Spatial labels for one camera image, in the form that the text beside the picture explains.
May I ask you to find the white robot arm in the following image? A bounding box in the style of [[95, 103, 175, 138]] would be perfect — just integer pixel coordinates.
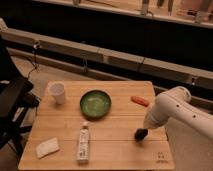
[[134, 86, 213, 141]]

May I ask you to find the orange carrot toy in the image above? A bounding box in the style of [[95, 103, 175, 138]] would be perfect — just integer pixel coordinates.
[[131, 96, 149, 107]]

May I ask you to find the green bowl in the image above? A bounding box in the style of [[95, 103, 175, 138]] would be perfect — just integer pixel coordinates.
[[80, 90, 111, 119]]

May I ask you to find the white tube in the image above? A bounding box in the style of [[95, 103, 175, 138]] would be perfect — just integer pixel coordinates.
[[77, 122, 90, 164]]

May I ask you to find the wooden folding table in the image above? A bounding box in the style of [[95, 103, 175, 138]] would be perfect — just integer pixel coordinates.
[[19, 81, 175, 171]]

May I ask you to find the white paper cup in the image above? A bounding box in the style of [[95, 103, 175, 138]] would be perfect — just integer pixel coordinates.
[[49, 83, 66, 105]]

